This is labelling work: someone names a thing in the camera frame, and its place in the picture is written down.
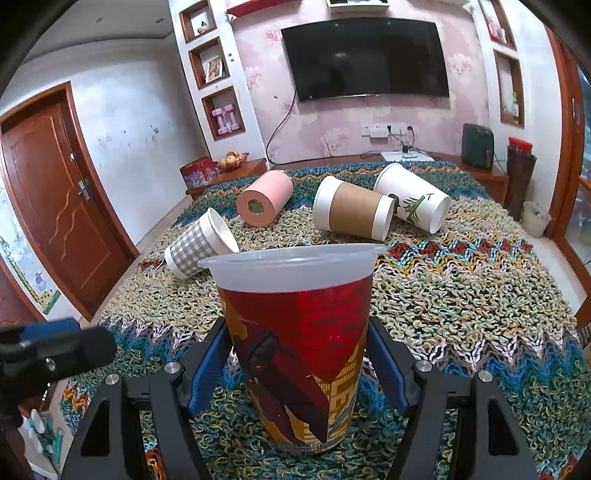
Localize wooden door frame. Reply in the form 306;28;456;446
547;28;591;266

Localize grey checked paper cup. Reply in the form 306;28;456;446
164;208;241;281

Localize brown wooden door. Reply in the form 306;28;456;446
0;83;139;322

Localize cartoon wall poster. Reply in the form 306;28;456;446
0;185;63;315

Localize black wall television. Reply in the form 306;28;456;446
281;17;451;104

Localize pink cup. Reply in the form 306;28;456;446
236;170;295;228

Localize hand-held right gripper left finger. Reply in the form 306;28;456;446
62;318;232;480

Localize flat white box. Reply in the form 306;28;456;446
381;150;435;162

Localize red printed plastic cup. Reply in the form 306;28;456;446
198;243;389;457

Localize dark green appliance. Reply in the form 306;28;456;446
462;123;495;172

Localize black woven basket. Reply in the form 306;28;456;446
506;137;537;222

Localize white waste bin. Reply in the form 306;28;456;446
522;201;552;239

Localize red tin box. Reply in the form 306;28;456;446
180;157;219;188

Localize bowl of fruit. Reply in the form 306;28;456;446
218;151;250;172

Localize white wall shelf unit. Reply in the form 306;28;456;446
168;0;259;160
478;0;527;129

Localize black television cable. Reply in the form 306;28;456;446
265;89;298;163

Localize red wall shelf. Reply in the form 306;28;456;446
226;0;296;17

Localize brown sleeved paper cup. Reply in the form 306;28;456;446
312;176;396;241

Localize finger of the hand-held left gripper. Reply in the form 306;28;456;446
0;318;118;388

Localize colourful knitted blanket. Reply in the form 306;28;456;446
60;159;591;480

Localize wooden television cabinet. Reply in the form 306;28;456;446
185;151;511;208

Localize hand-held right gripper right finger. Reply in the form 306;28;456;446
367;316;539;480

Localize white leaf print paper cup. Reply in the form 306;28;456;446
373;162;451;234

